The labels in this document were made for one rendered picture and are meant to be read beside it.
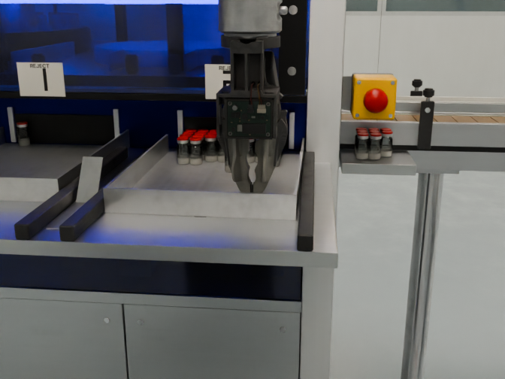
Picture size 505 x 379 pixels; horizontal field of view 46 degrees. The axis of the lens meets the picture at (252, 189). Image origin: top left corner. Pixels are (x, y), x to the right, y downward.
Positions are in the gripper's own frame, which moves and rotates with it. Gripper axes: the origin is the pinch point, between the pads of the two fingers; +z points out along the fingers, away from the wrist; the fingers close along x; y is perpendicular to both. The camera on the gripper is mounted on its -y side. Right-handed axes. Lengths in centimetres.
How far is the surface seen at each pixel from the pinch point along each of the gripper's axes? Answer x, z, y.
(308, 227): 7.6, 1.5, 9.2
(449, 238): 79, 93, -215
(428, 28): 108, 3, -488
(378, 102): 18.4, -7.7, -24.8
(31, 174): -38.3, 3.5, -15.3
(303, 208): 6.9, 1.6, 2.5
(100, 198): -20.6, 1.6, 1.0
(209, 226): -5.1, 3.6, 4.9
